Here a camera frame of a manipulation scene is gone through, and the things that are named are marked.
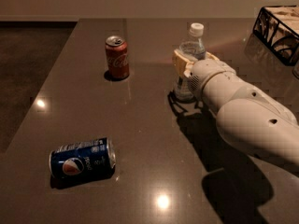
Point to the blue Pepsi can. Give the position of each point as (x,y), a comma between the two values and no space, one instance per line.
(84,158)

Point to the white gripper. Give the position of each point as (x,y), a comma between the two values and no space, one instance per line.
(207,73)

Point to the red Coca-Cola can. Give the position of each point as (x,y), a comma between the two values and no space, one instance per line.
(117,57)

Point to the clear plastic water bottle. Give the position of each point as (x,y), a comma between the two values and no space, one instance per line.
(192,45)

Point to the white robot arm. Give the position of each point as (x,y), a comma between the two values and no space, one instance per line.
(246,118)

